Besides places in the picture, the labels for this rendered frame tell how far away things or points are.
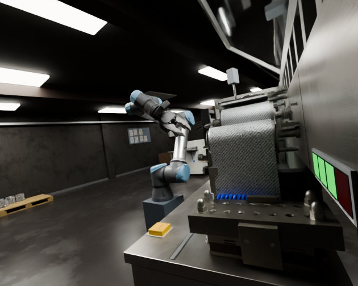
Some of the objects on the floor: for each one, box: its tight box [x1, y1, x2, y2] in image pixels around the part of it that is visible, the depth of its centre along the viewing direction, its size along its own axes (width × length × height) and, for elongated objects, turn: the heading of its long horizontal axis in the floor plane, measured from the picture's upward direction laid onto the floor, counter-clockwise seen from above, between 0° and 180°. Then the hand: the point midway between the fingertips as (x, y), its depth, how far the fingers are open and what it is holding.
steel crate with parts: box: [159, 152, 174, 166], centre depth 941 cm, size 100×115×70 cm
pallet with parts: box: [0, 194, 53, 217], centre depth 521 cm, size 120×86×34 cm
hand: (185, 130), depth 84 cm, fingers open, 3 cm apart
